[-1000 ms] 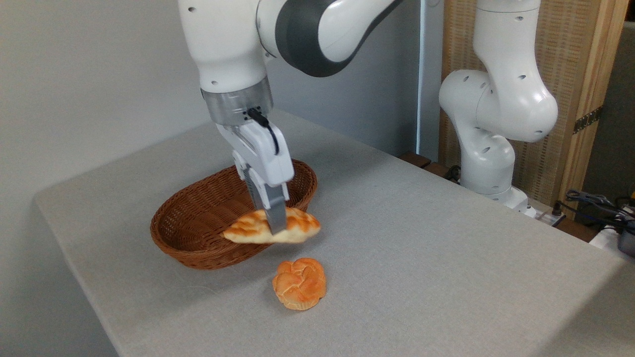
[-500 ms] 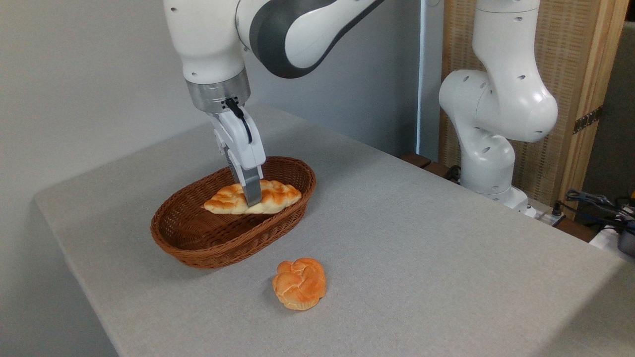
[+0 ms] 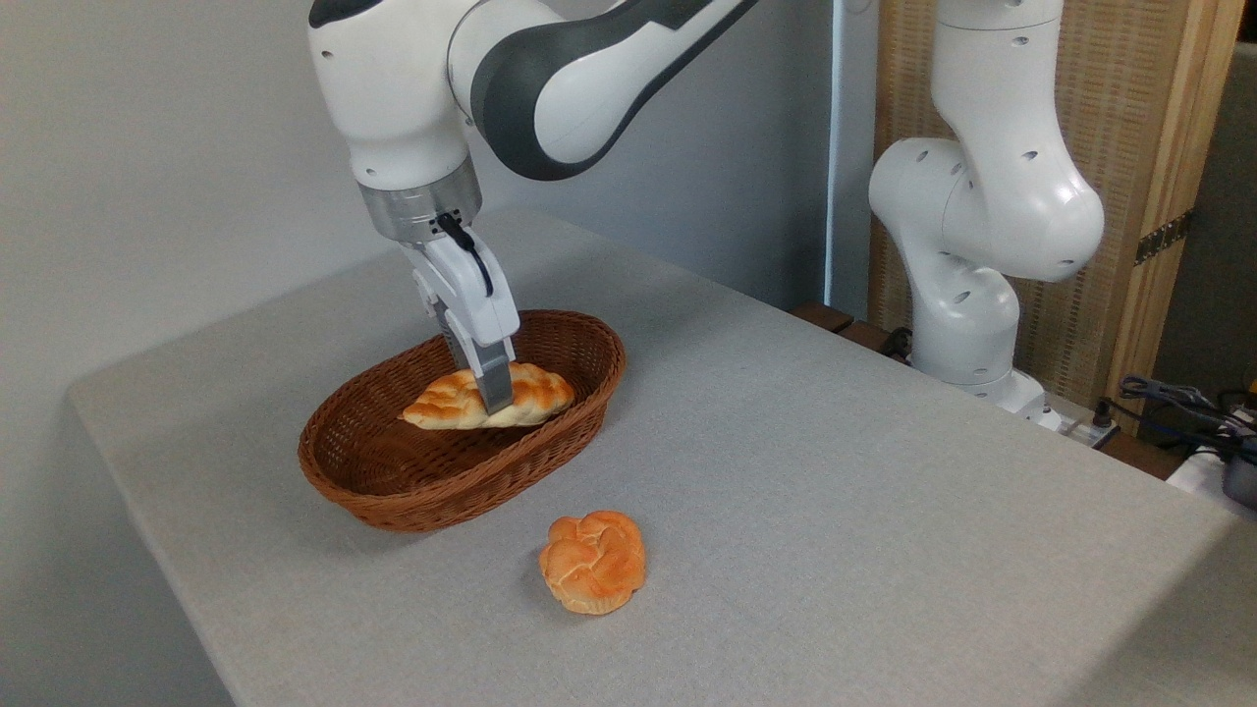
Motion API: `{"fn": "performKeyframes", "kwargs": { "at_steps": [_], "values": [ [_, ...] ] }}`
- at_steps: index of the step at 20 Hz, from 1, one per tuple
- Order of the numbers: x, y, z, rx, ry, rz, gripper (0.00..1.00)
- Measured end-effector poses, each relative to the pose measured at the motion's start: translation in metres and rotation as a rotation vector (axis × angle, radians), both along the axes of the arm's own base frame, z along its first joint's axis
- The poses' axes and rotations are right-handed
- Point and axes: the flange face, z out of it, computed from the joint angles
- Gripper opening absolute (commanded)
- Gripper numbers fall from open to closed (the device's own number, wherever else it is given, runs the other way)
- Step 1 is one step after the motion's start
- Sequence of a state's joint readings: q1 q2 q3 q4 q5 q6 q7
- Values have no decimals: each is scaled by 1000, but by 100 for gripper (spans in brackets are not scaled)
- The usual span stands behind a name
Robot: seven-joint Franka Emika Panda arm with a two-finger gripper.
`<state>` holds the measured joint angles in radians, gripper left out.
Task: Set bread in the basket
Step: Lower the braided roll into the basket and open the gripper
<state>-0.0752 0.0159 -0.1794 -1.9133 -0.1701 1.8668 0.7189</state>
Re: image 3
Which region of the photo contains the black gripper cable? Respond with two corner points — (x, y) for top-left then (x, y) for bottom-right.
(435, 211), (494, 298)

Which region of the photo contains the black cable bundle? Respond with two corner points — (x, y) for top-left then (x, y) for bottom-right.
(1098, 373), (1257, 464)

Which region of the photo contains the long braided bread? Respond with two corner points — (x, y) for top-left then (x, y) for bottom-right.
(401, 361), (576, 432)

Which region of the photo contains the wooden folding screen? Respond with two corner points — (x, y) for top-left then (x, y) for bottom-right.
(869, 0), (1246, 433)

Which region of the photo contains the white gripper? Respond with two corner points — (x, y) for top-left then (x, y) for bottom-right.
(401, 227), (520, 416)

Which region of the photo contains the brown wicker basket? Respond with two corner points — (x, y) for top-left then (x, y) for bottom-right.
(297, 309), (628, 534)

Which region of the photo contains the dark metal screen hinge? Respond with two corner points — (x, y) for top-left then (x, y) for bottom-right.
(1134, 209), (1195, 267)

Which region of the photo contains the round orange bread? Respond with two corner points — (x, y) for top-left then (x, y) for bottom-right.
(538, 510), (647, 617)

